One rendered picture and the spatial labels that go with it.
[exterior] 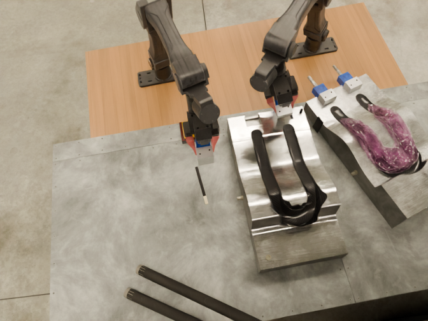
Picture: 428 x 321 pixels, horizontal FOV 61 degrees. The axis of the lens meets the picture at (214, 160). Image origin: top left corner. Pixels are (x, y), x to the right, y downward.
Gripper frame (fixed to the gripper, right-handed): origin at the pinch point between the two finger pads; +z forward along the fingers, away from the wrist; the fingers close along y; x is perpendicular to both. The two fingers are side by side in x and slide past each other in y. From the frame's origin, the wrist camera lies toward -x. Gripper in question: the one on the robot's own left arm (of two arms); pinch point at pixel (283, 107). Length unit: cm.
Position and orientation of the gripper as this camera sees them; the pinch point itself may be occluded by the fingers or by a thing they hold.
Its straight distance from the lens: 121.6
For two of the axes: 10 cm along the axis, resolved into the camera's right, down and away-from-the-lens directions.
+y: 9.6, -2.4, -1.5
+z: 2.7, 6.4, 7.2
